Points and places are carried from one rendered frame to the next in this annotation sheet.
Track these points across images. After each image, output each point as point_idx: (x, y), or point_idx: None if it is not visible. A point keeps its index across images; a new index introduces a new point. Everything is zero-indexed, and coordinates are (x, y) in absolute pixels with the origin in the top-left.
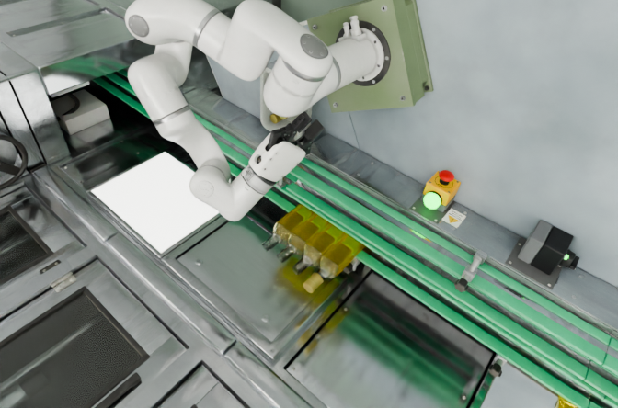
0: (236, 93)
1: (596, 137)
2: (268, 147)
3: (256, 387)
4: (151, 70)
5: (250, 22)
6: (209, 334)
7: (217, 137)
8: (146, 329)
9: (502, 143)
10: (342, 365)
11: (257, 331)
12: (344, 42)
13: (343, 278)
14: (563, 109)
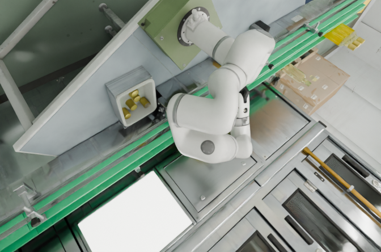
0: (71, 139)
1: None
2: (244, 100)
3: (277, 172)
4: (224, 139)
5: (266, 49)
6: (251, 193)
7: (111, 166)
8: (240, 232)
9: (235, 11)
10: (263, 135)
11: (251, 167)
12: (207, 26)
13: None
14: None
